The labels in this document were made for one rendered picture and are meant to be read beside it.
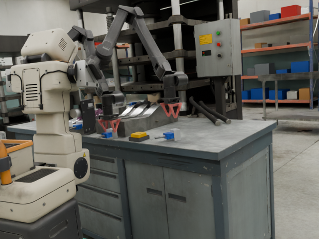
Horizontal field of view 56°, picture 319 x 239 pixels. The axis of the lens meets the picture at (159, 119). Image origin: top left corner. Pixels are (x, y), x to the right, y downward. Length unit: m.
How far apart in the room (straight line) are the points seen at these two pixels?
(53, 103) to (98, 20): 9.44
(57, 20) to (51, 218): 9.04
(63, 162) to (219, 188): 0.72
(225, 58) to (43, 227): 1.65
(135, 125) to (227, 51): 0.90
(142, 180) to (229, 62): 1.07
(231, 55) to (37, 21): 7.95
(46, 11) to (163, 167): 8.64
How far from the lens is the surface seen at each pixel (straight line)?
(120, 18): 1.68
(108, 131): 1.73
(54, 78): 1.37
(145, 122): 1.84
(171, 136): 1.52
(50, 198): 1.17
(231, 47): 2.26
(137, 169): 1.71
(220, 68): 2.29
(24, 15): 9.59
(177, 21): 2.33
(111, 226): 2.08
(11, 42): 6.33
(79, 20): 3.20
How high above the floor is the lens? 1.16
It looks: 9 degrees down
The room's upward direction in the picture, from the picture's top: 5 degrees counter-clockwise
